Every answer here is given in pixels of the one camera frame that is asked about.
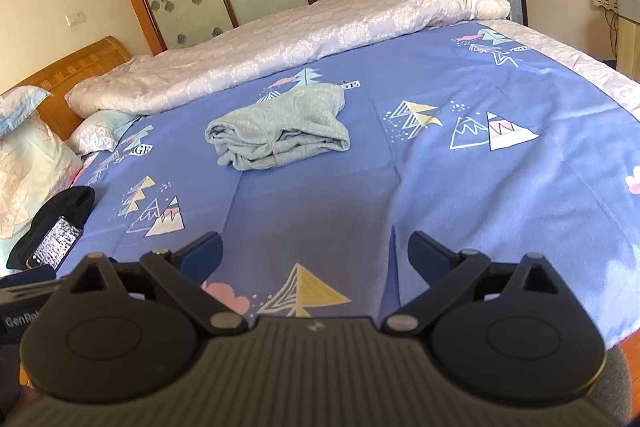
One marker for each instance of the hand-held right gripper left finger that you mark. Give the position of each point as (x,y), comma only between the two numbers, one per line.
(200,254)

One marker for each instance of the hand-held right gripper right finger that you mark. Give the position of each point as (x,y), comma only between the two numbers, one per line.
(427,254)

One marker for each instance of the grey pants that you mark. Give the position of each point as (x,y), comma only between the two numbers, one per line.
(280,127)

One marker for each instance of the blue printed bedsheet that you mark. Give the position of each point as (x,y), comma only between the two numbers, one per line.
(450,207)

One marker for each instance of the smartphone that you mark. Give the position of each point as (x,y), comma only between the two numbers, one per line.
(55,243)

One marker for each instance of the black cloth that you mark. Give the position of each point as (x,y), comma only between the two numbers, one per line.
(65,204)

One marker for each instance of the large light floral pillow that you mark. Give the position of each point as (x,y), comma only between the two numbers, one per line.
(35,177)

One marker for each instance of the white and blue pillow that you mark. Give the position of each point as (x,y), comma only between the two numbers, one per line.
(100,132)

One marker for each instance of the small blue-edged pillow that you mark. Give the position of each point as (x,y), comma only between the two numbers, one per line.
(20,109)

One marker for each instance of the wooden headboard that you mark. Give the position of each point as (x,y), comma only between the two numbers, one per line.
(85,62)

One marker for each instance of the pale pink floral quilt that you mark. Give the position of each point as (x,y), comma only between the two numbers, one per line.
(300,37)

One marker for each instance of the grey cabinet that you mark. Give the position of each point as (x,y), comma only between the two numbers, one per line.
(629,22)

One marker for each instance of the white wall socket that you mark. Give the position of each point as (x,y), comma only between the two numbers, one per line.
(75,19)

